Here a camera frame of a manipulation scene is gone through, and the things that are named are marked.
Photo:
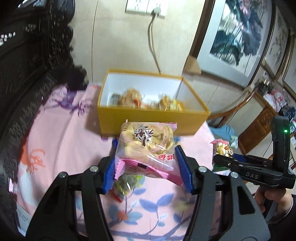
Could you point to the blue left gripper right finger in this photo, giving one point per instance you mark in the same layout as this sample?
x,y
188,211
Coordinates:
x,y
185,171

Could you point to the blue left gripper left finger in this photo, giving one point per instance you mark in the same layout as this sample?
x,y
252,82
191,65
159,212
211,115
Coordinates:
x,y
109,173

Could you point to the pink rice cracker packet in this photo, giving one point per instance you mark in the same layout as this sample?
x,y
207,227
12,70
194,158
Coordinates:
x,y
147,149

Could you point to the right hand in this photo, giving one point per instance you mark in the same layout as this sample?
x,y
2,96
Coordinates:
x,y
282,197

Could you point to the green silver snack packet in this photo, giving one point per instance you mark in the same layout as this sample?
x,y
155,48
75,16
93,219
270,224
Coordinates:
x,y
125,185

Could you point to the wooden armchair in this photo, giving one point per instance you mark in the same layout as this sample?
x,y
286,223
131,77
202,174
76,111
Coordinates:
x,y
250,117

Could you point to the blue cloth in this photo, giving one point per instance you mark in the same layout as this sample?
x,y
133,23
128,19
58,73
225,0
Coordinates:
x,y
226,133

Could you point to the pink patterned tablecloth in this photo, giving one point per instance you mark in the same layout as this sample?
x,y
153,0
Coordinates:
x,y
65,137

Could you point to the yellow cardboard box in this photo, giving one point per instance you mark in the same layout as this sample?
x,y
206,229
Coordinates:
x,y
137,96

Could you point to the white paper card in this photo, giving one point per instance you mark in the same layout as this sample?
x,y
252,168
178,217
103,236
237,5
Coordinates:
x,y
23,219

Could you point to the framed lotus painting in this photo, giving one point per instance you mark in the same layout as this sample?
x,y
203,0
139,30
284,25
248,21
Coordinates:
x,y
232,38

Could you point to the dark carved wooden furniture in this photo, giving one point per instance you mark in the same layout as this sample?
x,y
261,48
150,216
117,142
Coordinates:
x,y
35,56

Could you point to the white wall socket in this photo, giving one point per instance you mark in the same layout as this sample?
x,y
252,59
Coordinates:
x,y
146,7

